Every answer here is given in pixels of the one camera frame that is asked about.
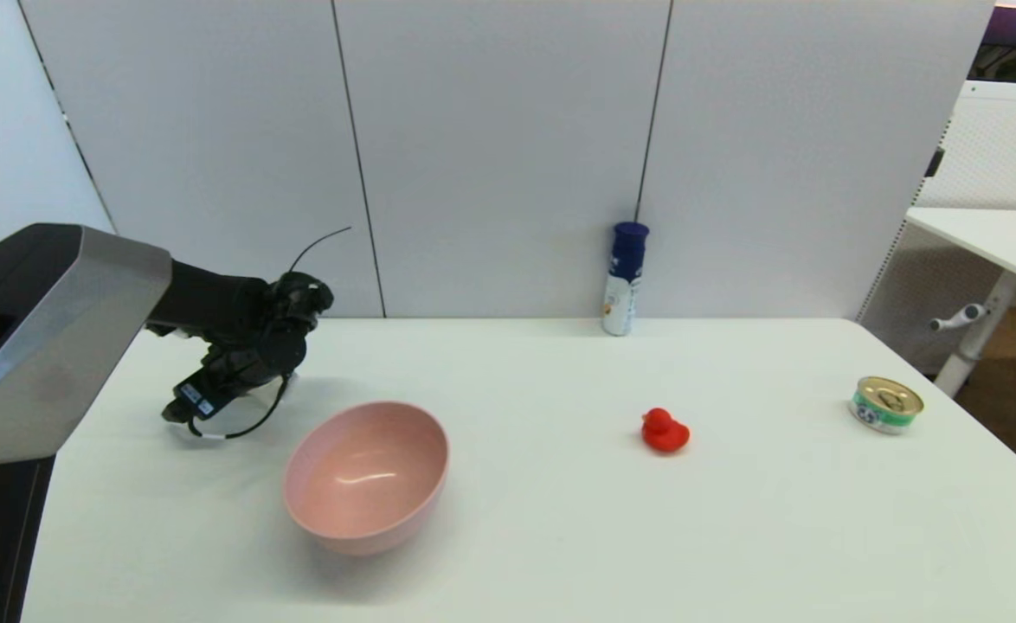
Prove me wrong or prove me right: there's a pink bowl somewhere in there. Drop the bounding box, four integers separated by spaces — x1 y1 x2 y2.
281 401 450 556

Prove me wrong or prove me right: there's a white bottle with blue cap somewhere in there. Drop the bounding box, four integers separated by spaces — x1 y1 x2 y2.
601 222 650 337

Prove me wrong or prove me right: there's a red rubber duck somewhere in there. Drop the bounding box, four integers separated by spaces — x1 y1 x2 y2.
641 408 691 453

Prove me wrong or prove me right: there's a green label tin can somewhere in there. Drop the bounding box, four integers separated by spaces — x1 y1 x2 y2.
849 376 924 435

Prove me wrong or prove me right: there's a white side desk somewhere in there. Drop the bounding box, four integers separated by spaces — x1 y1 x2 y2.
904 206 1016 399

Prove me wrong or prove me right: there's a white pegboard partition panel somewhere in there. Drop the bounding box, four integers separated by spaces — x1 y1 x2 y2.
856 80 1016 373

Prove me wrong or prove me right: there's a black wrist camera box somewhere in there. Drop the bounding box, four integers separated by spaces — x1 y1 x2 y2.
161 363 246 426

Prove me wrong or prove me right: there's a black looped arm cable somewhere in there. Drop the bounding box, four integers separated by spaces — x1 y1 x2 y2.
186 372 294 440

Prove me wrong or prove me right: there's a thin black cable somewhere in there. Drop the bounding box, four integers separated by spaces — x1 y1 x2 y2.
287 227 353 276

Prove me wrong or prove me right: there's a white desk crank handle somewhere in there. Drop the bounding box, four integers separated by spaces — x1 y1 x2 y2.
929 303 990 333

